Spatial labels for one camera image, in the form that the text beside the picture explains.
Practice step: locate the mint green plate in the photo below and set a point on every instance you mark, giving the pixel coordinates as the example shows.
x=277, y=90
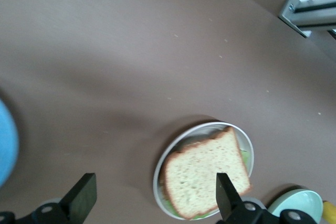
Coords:
x=302, y=203

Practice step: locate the yellow mustard squeeze bottle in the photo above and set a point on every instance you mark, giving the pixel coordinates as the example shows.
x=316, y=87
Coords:
x=330, y=212

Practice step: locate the beige plate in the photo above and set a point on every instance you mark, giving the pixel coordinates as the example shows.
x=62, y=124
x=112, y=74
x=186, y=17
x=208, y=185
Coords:
x=168, y=155

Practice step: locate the grey metal bracket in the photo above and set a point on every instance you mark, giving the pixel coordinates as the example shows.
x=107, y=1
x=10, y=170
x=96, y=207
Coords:
x=307, y=11

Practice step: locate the blue plate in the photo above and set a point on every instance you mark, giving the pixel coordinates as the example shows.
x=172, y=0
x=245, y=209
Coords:
x=6, y=150

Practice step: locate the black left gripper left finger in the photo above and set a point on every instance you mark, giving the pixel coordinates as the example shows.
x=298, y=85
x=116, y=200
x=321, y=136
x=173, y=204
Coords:
x=76, y=200

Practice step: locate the brown table cover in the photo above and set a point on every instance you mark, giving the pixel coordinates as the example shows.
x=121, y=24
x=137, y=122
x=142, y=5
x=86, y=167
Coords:
x=131, y=51

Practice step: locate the brown bread slice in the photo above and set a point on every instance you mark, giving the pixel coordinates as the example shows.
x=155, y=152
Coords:
x=204, y=171

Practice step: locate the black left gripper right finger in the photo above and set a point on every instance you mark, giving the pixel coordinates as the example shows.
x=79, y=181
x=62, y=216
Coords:
x=236, y=203

